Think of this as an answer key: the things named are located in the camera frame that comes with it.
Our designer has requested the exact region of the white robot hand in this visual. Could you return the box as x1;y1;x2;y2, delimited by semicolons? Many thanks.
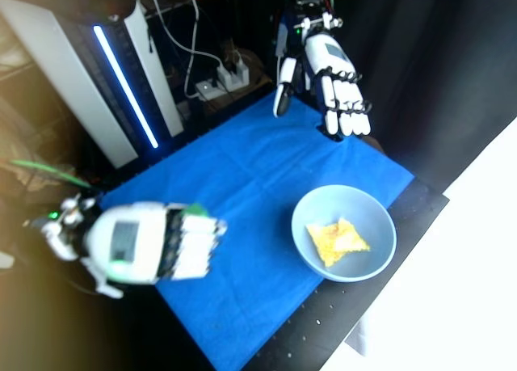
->
273;29;372;142
82;202;228;299

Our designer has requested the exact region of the green block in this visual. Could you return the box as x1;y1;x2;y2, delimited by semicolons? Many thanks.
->
183;202;210;219

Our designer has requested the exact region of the bag of yellow corn kernels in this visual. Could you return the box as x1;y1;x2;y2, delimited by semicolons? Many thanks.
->
305;217;372;268

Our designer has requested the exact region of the small black object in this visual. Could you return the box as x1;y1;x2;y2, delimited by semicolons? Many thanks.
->
314;123;345;144

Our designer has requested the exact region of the white power strip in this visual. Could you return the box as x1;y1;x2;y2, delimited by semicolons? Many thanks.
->
216;57;250;91

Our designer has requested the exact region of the white power adapter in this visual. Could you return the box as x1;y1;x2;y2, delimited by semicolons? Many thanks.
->
195;78;227;102

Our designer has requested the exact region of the blue cloth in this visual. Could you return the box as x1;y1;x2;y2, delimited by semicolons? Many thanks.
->
99;91;417;371

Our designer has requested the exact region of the light blue bowl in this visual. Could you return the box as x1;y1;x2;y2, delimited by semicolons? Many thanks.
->
291;184;397;284

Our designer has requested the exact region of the white tower with blue light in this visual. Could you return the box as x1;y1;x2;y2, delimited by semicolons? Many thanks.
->
0;0;185;170

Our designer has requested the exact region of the green cable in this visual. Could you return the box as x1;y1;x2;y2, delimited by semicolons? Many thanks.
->
8;158;95;191

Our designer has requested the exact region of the white looped cable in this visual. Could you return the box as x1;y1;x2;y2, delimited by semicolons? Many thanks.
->
183;0;203;100

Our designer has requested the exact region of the long white cable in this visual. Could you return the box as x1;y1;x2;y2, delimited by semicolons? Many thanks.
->
143;0;225;65

